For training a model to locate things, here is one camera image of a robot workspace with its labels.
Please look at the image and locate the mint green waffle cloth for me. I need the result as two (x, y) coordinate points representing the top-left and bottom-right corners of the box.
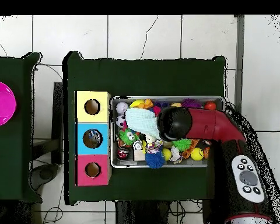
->
(125, 107), (162, 138)

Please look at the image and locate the wooden box with three holes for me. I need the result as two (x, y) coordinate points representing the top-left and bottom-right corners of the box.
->
(73, 90), (112, 187)

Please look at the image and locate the silver mesh bin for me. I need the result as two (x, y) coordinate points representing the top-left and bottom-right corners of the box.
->
(110, 95), (225, 169)

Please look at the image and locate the green fuzzy toy with eyes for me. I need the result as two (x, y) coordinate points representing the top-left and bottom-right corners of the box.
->
(171, 138), (193, 152)
(118, 129), (141, 146)

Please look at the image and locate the small soccer ball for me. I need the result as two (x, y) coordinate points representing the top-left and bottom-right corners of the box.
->
(115, 114), (128, 128)

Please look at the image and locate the small white baseball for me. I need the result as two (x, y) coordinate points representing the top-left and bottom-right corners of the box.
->
(115, 101), (130, 116)

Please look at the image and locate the blue spiky rubber ball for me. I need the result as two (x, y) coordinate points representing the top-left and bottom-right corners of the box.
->
(145, 150), (166, 169)

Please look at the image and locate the yellow tennis ball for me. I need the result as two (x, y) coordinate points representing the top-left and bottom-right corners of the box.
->
(162, 148), (173, 162)

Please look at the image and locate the dark green tablecloth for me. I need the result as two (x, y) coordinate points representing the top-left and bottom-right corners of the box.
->
(0, 51), (43, 203)
(62, 50), (226, 206)

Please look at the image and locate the purple spiky rubber ball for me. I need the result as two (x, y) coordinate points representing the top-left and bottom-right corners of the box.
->
(181, 98), (202, 109)

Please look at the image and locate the yellow smiley ball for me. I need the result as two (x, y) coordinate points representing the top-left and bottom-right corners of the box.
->
(190, 147), (204, 162)

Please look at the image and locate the black upright panel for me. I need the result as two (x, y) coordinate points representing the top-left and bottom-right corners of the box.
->
(51, 81), (64, 165)

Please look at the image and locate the dark grey rounded base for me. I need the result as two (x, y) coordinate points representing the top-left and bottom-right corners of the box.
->
(29, 163), (60, 191)

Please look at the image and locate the pink plastic bowl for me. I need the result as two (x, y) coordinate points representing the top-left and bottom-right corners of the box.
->
(0, 80), (18, 128)

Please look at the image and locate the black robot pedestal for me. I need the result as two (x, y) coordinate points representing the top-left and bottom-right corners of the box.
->
(115, 199), (171, 224)

